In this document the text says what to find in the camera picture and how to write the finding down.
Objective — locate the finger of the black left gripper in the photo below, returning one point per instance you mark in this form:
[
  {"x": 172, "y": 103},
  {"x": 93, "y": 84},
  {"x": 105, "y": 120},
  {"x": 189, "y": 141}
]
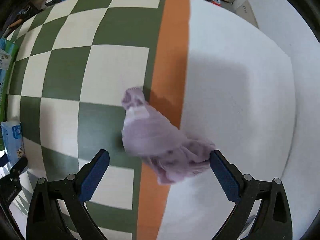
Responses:
[{"x": 10, "y": 184}]

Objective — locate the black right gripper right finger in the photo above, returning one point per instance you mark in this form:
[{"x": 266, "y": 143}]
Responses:
[{"x": 273, "y": 220}]

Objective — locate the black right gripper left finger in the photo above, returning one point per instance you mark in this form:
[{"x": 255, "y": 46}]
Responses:
[{"x": 45, "y": 220}]

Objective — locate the purple soft cloth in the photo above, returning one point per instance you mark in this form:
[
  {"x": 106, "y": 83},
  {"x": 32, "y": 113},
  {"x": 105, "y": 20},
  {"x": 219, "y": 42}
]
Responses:
[{"x": 149, "y": 135}]

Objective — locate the light blue tissue pack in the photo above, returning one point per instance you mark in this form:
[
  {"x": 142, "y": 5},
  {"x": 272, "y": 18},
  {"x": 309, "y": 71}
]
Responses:
[{"x": 13, "y": 142}]

